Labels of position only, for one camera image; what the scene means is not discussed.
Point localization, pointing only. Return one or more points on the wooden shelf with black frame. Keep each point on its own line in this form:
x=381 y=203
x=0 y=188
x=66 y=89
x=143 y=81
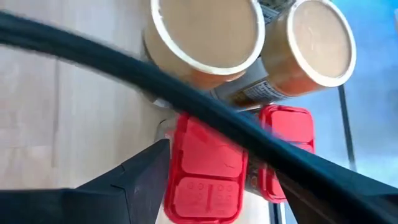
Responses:
x=93 y=57

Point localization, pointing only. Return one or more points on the furikake seasoning glass jar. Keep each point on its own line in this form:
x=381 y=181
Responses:
x=205 y=31
x=321 y=43

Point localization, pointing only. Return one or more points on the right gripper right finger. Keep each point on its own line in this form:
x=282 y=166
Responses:
x=308 y=211

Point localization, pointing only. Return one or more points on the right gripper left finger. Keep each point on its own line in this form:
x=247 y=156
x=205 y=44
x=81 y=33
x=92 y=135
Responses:
x=136 y=189

